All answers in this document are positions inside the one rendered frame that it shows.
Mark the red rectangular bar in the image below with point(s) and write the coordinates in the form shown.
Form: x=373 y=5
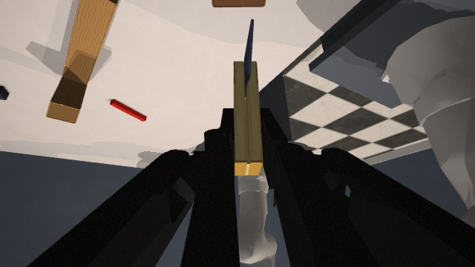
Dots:
x=127 y=110

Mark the brown wooden v-shaped frame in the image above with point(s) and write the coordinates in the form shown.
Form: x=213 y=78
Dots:
x=93 y=18

